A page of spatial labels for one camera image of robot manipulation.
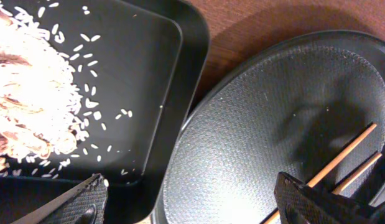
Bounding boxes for food scraps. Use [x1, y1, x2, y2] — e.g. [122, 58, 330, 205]
[0, 0, 134, 181]

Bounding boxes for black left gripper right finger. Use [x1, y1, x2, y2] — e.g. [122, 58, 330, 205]
[274, 172, 385, 224]

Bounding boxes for black rectangular tray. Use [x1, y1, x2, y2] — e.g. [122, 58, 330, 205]
[0, 0, 210, 223]

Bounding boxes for round black serving tray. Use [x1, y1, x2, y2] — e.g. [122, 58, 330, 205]
[152, 30, 385, 223]

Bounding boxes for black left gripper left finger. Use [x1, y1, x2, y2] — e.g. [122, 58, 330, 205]
[12, 174, 109, 224]

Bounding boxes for wooden chopstick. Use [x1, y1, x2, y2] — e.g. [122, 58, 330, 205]
[332, 152, 382, 195]
[262, 123, 378, 224]

